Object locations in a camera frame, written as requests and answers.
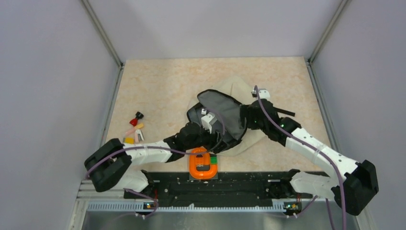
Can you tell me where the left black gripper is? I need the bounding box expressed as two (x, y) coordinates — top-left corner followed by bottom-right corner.
(185, 124), (229, 154)

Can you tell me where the cream canvas student bag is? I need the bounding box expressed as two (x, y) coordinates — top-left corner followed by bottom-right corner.
(185, 75), (295, 157)

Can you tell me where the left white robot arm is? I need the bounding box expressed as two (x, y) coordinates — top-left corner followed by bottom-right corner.
(84, 122), (226, 198)

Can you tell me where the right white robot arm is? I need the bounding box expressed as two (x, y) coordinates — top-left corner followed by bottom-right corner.
(240, 99), (379, 216)

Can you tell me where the red black stamp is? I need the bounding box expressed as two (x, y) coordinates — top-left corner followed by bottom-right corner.
(129, 111), (144, 127)

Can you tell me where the yellow eraser block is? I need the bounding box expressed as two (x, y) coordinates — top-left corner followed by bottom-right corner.
(123, 137), (135, 144)

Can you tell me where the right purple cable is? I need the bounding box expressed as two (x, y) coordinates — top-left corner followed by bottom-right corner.
(253, 85), (348, 230)

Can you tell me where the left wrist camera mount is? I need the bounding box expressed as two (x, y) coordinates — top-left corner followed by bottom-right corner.
(201, 108), (217, 134)

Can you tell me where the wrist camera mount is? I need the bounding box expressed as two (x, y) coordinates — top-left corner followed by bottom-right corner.
(251, 89), (271, 99)
(201, 108), (217, 134)

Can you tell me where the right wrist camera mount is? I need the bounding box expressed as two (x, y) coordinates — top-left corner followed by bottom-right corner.
(251, 89), (271, 99)

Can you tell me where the orange ring toy on bricks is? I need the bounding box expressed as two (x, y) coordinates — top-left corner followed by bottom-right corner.
(189, 147), (218, 180)

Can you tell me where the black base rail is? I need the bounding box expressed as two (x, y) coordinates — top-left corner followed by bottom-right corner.
(141, 172), (313, 208)

